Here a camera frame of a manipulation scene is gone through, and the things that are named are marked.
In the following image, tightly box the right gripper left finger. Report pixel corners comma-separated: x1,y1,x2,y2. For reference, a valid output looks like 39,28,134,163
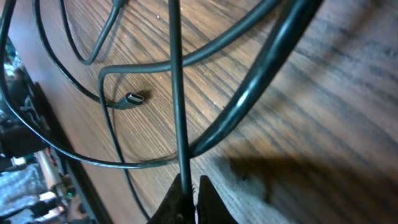
147,174,184,224

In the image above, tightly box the black USB cable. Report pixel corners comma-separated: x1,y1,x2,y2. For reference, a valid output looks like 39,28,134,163
0,0,324,224

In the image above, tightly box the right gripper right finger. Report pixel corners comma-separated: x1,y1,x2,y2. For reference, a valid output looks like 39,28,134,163
197,175,237,224

